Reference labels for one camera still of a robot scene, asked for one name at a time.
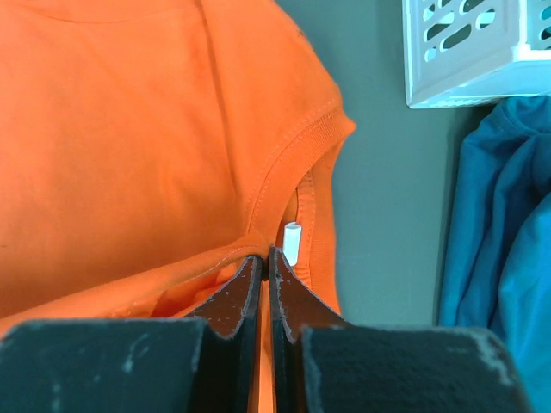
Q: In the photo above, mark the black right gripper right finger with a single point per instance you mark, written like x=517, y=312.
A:
x=324, y=364

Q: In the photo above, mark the white plastic file organizer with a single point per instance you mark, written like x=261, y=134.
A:
x=469, y=53

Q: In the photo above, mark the orange t-shirt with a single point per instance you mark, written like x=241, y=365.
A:
x=149, y=147

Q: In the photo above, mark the folded blue t-shirt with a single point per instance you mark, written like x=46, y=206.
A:
x=497, y=266

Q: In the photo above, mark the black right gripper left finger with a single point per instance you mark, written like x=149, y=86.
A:
x=204, y=362

